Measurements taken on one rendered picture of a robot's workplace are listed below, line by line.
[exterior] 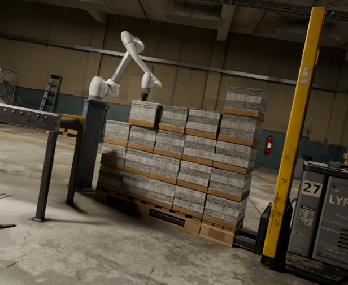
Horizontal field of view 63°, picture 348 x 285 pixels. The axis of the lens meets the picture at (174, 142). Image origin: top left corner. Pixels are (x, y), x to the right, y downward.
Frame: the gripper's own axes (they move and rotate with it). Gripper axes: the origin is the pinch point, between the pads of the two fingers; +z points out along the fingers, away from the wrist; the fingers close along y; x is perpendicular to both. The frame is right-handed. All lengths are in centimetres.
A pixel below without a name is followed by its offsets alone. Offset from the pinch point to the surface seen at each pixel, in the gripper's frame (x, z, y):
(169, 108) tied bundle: -40.3, -9.0, -18.2
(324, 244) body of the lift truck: -182, 62, -35
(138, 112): -10.4, 0.1, -20.9
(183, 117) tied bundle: -56, -3, -19
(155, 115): -29.3, 0.1, -21.5
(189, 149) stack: -68, 23, -19
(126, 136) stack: -1.2, 25.4, -18.8
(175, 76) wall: 265, -148, 595
